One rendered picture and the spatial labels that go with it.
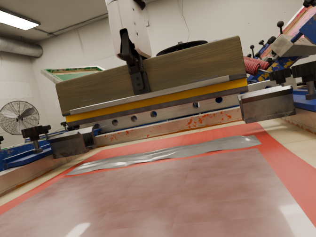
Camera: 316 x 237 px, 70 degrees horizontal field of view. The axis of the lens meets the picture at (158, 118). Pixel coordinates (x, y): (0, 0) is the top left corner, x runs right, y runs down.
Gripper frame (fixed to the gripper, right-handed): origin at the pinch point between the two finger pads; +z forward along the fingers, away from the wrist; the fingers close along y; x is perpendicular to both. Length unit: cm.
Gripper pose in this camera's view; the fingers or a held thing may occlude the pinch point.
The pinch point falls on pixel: (143, 83)
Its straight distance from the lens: 45.9
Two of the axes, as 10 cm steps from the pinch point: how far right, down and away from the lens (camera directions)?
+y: -2.4, 1.2, -9.6
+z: 2.1, 9.7, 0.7
